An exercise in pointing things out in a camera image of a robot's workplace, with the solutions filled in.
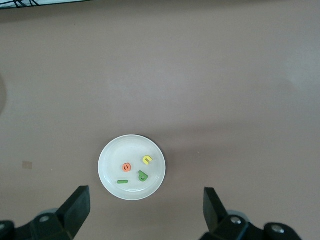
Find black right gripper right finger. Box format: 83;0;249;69
201;187;303;240

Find green letter p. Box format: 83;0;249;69
136;170;150;183

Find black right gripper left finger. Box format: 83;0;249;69
0;185;91;240

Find black floor cable bundle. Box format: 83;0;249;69
11;0;45;8

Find beige brown plate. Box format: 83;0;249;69
97;134;167;202

